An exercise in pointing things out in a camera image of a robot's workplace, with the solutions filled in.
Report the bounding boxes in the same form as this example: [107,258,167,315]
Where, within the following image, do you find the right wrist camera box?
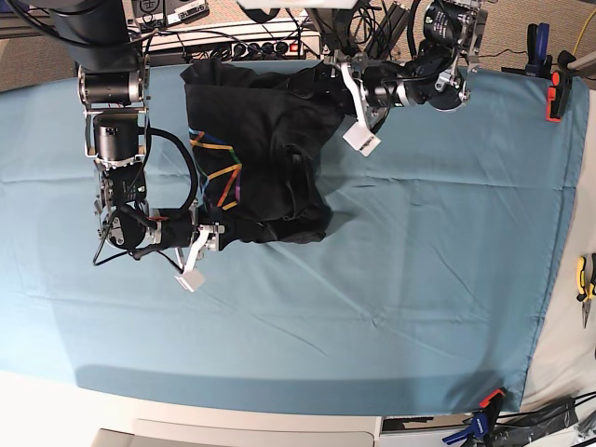
[175,268,205,292]

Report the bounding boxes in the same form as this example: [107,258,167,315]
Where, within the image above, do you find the blue black clamp top right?
[501,22,553,79]

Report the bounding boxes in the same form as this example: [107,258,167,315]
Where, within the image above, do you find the black T-shirt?
[181,59,345,247]

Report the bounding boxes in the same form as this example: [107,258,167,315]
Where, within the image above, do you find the blue table cloth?
[1,71,589,416]

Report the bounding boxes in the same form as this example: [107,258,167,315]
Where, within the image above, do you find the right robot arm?
[7,1,224,279]

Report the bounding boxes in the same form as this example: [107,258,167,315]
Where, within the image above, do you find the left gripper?
[322,49,414,130]

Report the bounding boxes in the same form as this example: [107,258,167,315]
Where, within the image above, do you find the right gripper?
[143,207,225,274]

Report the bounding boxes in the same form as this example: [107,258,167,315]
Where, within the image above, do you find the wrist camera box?
[343,122,381,156]
[175,268,205,292]

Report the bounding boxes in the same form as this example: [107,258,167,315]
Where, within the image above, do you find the black power strip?
[212,39,306,61]

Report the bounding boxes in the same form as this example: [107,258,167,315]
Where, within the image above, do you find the orange black clamp top right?
[546,71,573,123]

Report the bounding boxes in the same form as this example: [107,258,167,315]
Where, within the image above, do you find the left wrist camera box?
[343,122,381,156]

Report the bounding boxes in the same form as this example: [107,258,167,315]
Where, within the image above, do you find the yellow handled pliers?
[576,253,595,329]

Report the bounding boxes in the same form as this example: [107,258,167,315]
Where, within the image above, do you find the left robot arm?
[324,1,487,134]

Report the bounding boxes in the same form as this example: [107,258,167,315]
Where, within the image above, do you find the blue orange clamp bottom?
[442,387,507,446]

